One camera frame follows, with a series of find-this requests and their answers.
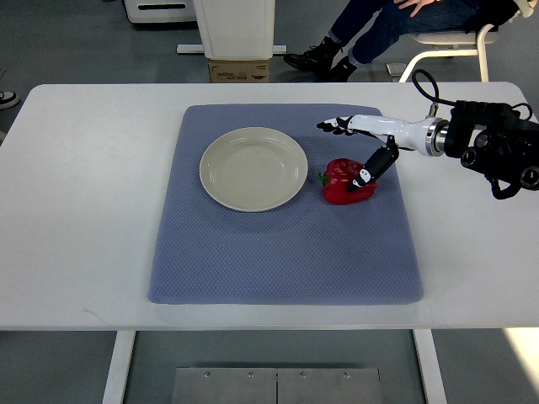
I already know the metal floor plate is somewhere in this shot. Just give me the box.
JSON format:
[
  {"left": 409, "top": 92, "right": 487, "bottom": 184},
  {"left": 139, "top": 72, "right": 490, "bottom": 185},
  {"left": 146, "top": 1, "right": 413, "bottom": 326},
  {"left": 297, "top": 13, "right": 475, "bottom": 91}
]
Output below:
[{"left": 172, "top": 367, "right": 382, "bottom": 403}]

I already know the right white table leg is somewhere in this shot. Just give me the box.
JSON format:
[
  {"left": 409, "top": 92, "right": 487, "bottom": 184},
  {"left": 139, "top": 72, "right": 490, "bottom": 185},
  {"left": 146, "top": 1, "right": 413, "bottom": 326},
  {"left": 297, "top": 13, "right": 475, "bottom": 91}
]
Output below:
[{"left": 413, "top": 329, "right": 447, "bottom": 404}]

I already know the white chair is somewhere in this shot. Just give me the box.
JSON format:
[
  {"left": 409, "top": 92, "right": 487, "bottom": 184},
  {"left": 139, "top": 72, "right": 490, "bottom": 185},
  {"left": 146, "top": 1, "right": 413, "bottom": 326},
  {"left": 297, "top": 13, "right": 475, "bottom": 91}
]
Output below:
[{"left": 398, "top": 0, "right": 536, "bottom": 83}]

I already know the cardboard box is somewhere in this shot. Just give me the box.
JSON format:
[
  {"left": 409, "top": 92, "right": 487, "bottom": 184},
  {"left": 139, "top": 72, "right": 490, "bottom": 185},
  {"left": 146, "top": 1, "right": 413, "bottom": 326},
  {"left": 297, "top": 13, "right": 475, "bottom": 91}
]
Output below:
[{"left": 208, "top": 60, "right": 270, "bottom": 83}]

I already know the white table base bar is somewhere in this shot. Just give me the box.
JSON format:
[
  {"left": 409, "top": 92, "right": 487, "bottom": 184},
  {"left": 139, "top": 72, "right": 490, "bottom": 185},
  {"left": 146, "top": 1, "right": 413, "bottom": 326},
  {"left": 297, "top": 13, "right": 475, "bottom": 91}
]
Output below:
[{"left": 176, "top": 44, "right": 287, "bottom": 55}]

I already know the white table leg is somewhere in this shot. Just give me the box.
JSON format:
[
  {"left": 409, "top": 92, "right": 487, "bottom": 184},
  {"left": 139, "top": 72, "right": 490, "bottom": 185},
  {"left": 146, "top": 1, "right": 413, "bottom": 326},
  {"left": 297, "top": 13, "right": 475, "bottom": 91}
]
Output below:
[
  {"left": 413, "top": 329, "right": 447, "bottom": 404},
  {"left": 102, "top": 331, "right": 136, "bottom": 404}
]

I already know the small grey floor plate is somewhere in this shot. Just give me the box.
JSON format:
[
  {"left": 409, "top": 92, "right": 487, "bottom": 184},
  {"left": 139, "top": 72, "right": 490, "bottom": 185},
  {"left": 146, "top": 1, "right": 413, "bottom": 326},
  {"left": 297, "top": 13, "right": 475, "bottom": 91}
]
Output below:
[{"left": 386, "top": 62, "right": 407, "bottom": 77}]

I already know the red bell pepper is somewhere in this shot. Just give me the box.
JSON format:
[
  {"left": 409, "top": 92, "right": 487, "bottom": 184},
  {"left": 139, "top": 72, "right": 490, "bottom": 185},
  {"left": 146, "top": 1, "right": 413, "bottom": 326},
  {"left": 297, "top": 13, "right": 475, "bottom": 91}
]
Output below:
[{"left": 317, "top": 158, "right": 377, "bottom": 205}]

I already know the white cabinet with slot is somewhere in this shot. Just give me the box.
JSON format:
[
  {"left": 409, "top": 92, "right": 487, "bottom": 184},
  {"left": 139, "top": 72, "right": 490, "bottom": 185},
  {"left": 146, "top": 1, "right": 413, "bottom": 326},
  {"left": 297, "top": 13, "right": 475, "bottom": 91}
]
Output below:
[{"left": 123, "top": 0, "right": 196, "bottom": 24}]

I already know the white pedestal column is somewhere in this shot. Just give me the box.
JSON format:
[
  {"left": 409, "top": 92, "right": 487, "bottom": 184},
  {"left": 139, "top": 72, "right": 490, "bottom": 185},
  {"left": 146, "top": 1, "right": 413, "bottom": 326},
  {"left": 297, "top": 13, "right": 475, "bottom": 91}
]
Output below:
[{"left": 194, "top": 0, "right": 275, "bottom": 61}]

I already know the blue quilted mat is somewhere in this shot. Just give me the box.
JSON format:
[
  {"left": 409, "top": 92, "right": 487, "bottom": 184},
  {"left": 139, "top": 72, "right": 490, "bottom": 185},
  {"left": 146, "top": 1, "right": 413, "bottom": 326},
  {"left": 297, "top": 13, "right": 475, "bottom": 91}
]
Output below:
[{"left": 148, "top": 104, "right": 423, "bottom": 306}]

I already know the left white table leg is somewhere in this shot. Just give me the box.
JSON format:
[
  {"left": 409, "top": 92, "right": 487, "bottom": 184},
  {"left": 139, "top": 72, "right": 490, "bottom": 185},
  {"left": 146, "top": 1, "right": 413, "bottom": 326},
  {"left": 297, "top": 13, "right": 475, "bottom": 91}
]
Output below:
[{"left": 102, "top": 331, "right": 136, "bottom": 404}]

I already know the seated person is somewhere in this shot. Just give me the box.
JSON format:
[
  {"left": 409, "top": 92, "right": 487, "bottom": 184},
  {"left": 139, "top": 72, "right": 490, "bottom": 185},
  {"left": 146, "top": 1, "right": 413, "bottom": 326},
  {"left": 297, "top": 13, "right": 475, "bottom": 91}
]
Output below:
[{"left": 284, "top": 0, "right": 519, "bottom": 82}]

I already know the cream round plate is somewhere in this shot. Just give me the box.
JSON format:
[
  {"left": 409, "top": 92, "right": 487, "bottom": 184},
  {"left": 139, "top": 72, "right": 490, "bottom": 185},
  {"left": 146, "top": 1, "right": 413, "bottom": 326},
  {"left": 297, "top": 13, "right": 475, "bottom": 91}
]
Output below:
[{"left": 199, "top": 127, "right": 308, "bottom": 212}]

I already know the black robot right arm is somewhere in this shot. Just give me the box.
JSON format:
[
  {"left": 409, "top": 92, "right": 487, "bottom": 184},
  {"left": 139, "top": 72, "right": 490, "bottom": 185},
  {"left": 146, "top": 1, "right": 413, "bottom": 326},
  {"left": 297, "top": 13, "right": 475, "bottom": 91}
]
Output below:
[{"left": 412, "top": 69, "right": 538, "bottom": 199}]

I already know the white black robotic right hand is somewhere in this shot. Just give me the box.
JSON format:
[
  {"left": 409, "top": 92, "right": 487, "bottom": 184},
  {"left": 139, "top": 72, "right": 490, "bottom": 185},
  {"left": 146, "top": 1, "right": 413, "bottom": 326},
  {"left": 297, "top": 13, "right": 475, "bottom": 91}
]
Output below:
[{"left": 317, "top": 114, "right": 443, "bottom": 192}]

